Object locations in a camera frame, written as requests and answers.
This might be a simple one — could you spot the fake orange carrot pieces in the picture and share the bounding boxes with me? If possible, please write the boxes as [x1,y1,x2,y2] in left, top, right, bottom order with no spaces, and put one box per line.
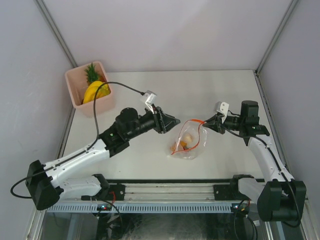
[170,141,189,152]

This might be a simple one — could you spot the fake white garlic bulb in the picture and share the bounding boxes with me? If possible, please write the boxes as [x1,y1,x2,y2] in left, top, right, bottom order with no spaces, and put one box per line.
[181,132,194,145]

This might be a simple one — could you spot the yellow fake banana bunch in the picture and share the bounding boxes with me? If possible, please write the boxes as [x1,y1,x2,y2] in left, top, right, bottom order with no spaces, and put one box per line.
[82,81,111,104]

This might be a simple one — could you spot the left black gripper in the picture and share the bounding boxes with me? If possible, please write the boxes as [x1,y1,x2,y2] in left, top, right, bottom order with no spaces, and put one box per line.
[125,104,180,141]

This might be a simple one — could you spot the left black camera cable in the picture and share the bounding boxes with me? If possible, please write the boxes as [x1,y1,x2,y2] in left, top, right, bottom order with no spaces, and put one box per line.
[10,81,145,200]

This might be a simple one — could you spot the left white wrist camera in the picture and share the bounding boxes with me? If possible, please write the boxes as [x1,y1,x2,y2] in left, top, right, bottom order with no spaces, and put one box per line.
[140,90,157,111]

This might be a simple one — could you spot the right black camera cable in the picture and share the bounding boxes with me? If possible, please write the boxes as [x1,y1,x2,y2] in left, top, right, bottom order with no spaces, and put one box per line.
[217,116,302,228]

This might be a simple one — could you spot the pink plastic bin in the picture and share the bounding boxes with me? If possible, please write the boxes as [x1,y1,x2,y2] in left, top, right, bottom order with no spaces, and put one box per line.
[65,61,115,117]

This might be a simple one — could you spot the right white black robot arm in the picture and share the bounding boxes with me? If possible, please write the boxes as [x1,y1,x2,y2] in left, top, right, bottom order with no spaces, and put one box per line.
[203,100,307,228]

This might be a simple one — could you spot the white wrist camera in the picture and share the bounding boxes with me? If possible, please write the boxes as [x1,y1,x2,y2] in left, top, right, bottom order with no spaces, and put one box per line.
[140,90,157,111]
[214,101,230,119]

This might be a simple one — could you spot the clear zip top bag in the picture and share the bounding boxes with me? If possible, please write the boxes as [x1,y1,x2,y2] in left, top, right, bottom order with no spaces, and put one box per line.
[167,118,207,160]

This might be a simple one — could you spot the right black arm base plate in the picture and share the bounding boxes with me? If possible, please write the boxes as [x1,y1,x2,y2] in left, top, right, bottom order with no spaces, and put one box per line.
[213,184,241,201]

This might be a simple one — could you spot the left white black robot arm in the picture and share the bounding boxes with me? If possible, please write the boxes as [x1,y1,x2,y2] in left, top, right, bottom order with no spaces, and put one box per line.
[25,106,181,211]

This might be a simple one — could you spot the black camera cable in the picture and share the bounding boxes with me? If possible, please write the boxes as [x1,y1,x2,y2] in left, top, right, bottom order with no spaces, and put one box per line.
[10,81,145,200]
[217,116,302,228]

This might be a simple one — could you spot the fake pineapple green crown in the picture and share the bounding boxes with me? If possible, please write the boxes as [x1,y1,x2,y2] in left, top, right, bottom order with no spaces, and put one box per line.
[84,62,104,85]

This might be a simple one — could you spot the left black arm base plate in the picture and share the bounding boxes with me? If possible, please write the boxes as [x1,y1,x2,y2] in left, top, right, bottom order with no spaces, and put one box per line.
[81,183,126,203]

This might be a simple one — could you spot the aluminium rail frame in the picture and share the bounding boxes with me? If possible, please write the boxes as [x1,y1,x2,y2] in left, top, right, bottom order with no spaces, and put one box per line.
[36,181,308,203]

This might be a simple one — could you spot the grey slotted cable duct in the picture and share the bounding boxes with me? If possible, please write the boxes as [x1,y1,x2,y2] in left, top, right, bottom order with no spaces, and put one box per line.
[46,202,233,214]

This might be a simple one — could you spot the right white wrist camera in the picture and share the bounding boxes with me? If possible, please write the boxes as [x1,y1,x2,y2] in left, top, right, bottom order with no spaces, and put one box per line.
[214,101,230,119]

